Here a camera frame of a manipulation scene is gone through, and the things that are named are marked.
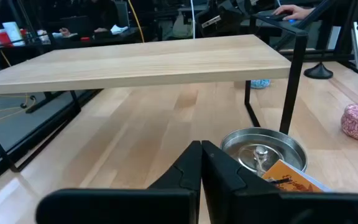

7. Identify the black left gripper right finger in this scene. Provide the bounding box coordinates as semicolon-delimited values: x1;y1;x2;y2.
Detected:
201;139;358;224

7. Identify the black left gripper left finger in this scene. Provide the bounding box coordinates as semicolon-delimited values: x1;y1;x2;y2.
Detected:
35;140;203;224

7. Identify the silver candle tin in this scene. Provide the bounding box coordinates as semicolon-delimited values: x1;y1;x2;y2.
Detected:
219;126;308;178

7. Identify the orange labelled tin can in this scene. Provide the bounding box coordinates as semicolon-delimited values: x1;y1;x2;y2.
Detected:
261;159;334;193

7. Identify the blue patterned candle tin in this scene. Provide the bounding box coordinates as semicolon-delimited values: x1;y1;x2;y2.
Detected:
249;79;272;90

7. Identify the black candlestick holder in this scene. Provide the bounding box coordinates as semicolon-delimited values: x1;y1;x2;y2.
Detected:
303;27;334;80

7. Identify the person's hand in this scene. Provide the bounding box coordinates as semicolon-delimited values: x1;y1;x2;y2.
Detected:
273;4;316;21

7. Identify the white crumpled paper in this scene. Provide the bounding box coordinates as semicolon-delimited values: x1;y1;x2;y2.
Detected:
110;24;129;35

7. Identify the person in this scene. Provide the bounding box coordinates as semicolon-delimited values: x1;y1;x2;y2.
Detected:
54;0;121;40

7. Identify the white cup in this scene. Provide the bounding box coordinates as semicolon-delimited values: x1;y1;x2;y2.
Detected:
2;21;24;47

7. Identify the red cup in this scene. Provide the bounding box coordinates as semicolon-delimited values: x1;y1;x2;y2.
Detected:
0;30;11;47

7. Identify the wooden shelf riser black frame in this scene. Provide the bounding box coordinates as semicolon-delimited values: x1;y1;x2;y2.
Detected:
0;14;309;174

